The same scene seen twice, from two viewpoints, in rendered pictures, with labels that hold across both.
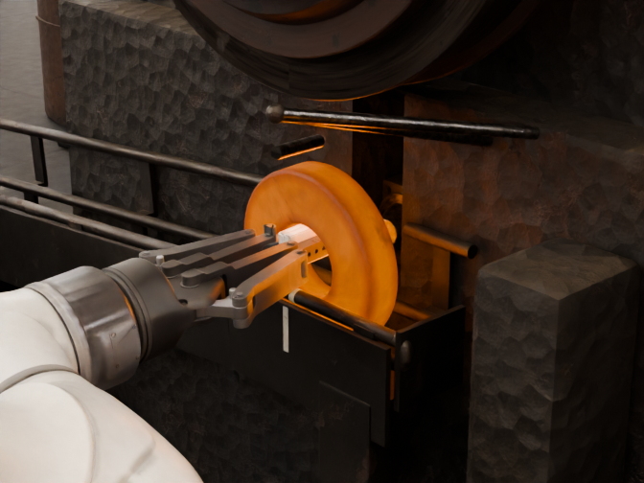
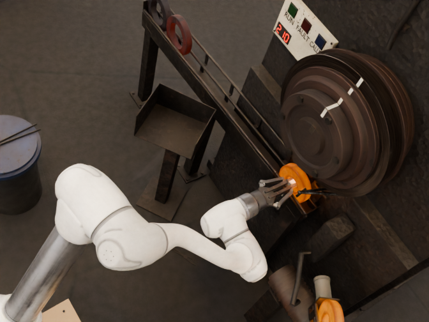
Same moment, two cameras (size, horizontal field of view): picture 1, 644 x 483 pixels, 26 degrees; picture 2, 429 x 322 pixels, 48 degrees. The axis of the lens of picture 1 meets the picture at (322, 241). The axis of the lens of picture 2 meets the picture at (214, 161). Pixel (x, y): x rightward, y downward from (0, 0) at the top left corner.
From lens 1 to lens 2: 116 cm
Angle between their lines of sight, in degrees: 35
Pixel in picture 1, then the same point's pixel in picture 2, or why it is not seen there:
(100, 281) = (254, 203)
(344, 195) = (305, 183)
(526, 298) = (332, 234)
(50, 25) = not seen: outside the picture
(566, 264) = (342, 227)
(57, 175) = not seen: outside the picture
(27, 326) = (240, 217)
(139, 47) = (268, 97)
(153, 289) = (263, 203)
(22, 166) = not seen: outside the picture
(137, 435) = (258, 257)
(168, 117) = (269, 114)
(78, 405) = (251, 254)
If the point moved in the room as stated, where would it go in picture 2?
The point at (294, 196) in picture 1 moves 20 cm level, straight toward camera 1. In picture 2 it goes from (295, 176) to (290, 223)
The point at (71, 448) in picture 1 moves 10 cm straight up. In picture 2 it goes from (249, 262) to (257, 251)
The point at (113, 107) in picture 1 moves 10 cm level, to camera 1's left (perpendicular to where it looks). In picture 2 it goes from (256, 99) to (233, 92)
